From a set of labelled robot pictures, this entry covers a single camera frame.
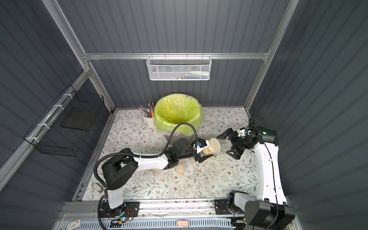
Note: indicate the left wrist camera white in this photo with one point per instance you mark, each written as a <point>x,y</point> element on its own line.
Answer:
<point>200,145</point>

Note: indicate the oatmeal jar with beige lid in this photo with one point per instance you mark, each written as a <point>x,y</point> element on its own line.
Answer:
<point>212,147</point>

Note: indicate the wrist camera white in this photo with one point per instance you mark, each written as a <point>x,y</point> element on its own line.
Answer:
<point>243,132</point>
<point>200,145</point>

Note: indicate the black wire basket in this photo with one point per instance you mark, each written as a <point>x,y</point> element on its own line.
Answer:
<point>65,127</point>

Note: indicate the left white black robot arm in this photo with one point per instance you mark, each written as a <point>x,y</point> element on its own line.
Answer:
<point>119,167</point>

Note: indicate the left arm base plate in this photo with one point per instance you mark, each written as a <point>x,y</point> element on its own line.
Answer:
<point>127,210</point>

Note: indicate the floral table mat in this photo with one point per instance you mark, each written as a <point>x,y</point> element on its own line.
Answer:
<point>215,177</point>

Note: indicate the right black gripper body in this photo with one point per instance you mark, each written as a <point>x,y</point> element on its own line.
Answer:
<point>236,141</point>

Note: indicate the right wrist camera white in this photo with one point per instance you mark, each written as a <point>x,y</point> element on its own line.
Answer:
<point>243,132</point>

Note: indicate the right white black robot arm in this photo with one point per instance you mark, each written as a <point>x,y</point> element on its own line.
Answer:
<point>268,209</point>

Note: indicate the pens bundle in cup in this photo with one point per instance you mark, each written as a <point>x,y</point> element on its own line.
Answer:
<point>149,111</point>

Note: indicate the white card with red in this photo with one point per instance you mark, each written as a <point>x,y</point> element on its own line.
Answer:
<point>74,225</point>

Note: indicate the grey trash bin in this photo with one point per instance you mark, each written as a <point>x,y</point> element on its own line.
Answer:
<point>176,136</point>

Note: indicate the pink eraser block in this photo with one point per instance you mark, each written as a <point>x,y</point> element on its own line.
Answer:
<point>183,223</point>

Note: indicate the open glass oatmeal jar middle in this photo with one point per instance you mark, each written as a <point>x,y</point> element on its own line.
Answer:
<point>180,168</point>

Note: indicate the white pen cup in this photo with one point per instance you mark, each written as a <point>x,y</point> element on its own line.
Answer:
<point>149,121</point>

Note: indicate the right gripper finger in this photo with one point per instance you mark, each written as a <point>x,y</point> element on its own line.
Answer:
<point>235,152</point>
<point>228,134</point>

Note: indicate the white wire mesh basket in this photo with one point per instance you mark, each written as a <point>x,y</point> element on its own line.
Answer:
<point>185,69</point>

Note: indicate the green plastic bin liner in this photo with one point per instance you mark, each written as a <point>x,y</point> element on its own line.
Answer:
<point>175,109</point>

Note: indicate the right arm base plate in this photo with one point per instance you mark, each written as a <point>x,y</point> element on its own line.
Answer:
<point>222,206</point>

